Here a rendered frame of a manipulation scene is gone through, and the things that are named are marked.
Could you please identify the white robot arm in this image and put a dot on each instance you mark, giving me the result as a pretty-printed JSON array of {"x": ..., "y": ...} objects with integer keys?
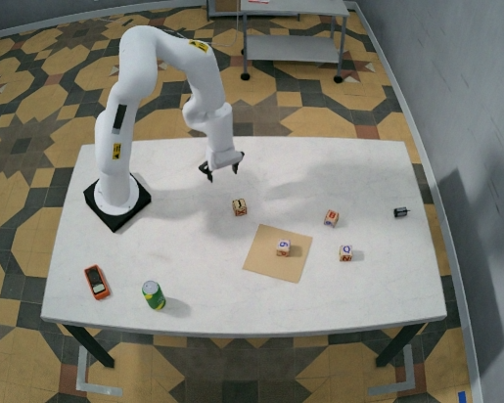
[{"x": 138, "y": 74}]

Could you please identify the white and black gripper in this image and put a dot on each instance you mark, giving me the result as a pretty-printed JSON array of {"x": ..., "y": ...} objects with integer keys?
[{"x": 209, "y": 164}]

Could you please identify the tan square mat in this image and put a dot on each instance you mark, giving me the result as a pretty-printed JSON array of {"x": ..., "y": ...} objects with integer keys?
[{"x": 262, "y": 258}]

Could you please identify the wooden alphabet block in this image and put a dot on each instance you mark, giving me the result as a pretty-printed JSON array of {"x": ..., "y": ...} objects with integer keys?
[
  {"x": 345, "y": 253},
  {"x": 239, "y": 207},
  {"x": 331, "y": 218}
]

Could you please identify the green soda can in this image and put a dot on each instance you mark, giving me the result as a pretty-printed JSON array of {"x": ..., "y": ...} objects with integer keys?
[{"x": 153, "y": 294}]

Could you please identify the tan cardboard block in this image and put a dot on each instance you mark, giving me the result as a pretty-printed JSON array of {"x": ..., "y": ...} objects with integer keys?
[{"x": 283, "y": 247}]

